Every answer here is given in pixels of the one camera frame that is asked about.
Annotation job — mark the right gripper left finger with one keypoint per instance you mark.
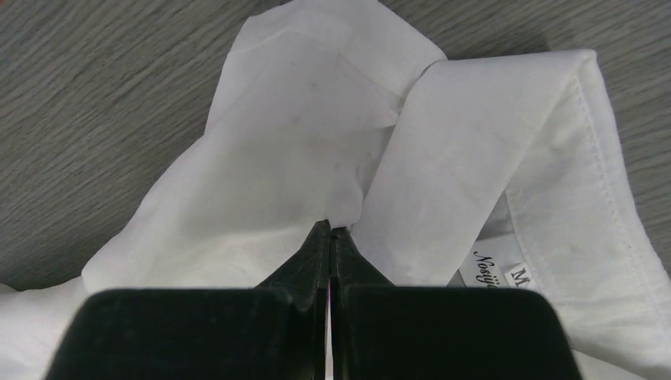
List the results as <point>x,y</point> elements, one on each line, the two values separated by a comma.
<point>275,330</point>

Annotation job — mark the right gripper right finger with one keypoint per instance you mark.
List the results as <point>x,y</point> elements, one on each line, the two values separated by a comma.
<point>384,331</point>

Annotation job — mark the white shirt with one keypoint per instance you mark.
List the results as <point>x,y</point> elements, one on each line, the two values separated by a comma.
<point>340,110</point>

